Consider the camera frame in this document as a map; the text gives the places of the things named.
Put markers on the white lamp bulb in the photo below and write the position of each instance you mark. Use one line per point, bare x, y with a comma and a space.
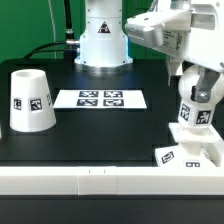
193, 115

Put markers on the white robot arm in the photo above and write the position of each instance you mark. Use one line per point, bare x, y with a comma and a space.
104, 43

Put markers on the white lamp shade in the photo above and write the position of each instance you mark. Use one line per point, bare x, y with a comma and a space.
31, 108

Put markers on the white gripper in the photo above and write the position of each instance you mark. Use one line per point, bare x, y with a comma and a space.
189, 30

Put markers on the white front wall bar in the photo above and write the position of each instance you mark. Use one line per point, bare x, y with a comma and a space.
110, 181

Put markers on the white marker sheet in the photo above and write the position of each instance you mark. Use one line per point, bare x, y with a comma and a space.
100, 99

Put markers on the white lamp base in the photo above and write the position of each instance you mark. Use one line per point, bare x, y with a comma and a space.
203, 148

